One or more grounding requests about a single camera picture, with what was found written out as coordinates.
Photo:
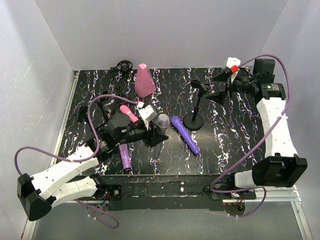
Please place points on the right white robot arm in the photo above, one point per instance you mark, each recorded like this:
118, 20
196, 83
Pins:
269, 85

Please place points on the silver microphone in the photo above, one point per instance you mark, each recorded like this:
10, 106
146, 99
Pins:
162, 123

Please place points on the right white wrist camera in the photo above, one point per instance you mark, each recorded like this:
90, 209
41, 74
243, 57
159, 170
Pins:
232, 64

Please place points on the pink metronome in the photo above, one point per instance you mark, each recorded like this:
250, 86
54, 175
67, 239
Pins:
144, 84

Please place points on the purple glitter microphone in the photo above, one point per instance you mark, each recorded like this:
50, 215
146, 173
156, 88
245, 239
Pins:
125, 157

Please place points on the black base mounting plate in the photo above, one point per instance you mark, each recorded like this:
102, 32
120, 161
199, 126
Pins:
160, 192

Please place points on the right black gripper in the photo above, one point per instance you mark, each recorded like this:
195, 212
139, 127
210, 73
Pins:
229, 83

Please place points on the pink microphone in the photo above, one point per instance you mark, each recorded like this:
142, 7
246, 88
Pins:
125, 110

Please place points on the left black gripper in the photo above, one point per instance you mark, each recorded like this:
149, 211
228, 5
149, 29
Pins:
150, 135

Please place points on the purple plastic microphone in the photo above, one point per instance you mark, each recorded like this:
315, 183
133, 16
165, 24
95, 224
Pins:
176, 122

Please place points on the black clip mic stand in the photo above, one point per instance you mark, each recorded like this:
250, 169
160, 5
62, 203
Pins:
86, 113

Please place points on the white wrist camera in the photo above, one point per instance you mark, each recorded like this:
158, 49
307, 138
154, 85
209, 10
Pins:
146, 112
232, 64

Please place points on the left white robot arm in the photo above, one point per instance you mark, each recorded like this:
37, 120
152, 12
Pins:
41, 192

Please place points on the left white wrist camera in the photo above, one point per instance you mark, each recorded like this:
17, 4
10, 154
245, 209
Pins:
146, 112

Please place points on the black round-base mic stand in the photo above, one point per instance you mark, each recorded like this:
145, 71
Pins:
192, 121

